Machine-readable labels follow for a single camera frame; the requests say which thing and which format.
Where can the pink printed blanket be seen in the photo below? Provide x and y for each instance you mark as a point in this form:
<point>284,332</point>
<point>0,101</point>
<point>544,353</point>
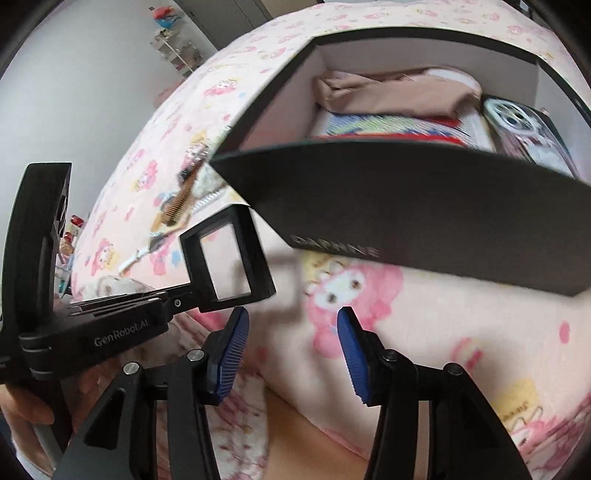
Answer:
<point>161,120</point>

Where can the orange plastic comb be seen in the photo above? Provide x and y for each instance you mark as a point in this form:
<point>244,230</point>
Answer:
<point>180,201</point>

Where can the grey wardrobe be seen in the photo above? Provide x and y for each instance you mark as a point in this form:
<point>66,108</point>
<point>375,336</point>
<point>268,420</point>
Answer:
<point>231,18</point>

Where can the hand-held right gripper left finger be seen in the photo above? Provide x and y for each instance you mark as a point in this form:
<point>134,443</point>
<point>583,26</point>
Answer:
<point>231,350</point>

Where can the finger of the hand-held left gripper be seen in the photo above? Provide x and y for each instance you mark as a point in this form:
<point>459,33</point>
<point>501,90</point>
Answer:
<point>32,240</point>
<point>257,263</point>

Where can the beige folded cloth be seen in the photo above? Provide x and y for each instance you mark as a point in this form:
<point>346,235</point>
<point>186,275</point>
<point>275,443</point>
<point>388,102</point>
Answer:
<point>392,94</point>

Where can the silver hair clip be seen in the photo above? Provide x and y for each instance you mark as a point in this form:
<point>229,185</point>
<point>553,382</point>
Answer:
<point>138,256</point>

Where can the small colourful bottles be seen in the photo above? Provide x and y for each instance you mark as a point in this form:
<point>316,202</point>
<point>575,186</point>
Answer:
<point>74,226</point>

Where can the red and blue plush toy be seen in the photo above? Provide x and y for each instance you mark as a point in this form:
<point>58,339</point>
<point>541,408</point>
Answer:
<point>166,18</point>

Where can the colourful printed packet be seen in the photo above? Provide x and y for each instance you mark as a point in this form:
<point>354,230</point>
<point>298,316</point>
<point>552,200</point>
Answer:
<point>369,127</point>

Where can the clear plastic packet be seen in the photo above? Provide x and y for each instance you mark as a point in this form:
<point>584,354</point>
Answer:
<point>196,157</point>

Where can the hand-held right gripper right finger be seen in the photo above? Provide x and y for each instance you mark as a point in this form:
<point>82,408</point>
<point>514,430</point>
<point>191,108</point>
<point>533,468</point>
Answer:
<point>353,350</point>

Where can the black cardboard box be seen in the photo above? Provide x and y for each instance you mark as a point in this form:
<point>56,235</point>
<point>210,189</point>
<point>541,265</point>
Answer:
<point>415,207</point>

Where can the white crumpled wrapper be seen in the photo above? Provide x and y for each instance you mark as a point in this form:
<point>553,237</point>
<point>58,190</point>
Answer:
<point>210,182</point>

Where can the person's left hand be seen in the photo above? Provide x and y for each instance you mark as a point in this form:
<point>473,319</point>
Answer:
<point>23,406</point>

